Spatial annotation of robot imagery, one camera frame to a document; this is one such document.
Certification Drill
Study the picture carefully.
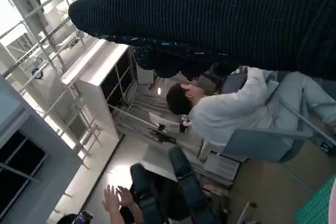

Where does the person in striped top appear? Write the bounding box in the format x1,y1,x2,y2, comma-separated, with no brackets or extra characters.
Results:
56,184,145,224

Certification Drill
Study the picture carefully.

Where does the green cutting mat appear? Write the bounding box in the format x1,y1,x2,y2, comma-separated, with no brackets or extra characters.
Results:
296,175,336,224

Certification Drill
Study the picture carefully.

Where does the white shelf cabinet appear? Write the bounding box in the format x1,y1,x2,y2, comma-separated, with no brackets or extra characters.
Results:
60,39,139,142

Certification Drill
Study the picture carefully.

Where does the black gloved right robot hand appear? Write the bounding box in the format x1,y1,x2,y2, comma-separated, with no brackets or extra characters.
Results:
67,0,336,79

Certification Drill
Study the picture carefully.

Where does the dark window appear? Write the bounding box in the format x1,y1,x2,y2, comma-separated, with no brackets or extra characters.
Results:
0,129,49,210

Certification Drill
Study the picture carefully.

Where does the seated person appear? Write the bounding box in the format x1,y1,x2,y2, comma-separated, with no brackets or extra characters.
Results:
166,66,336,151

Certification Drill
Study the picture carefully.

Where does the grey metal pole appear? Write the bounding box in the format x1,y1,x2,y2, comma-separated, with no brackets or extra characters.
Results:
236,201,258,224

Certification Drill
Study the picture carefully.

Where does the grey wheeled chair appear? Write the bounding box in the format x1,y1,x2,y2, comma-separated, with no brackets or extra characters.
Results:
223,77,336,196

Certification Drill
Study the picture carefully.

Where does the round blue sign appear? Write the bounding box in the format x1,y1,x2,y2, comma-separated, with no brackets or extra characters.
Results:
31,68,44,80

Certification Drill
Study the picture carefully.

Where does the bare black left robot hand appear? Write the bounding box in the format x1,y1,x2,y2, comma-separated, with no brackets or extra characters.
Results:
130,147,218,224

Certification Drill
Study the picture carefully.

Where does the small white mesh cabinet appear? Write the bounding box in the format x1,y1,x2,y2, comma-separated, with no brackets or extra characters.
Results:
198,140,241,183

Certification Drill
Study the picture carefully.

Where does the pink bowl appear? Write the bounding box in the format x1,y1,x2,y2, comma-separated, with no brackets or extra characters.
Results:
328,180,336,224

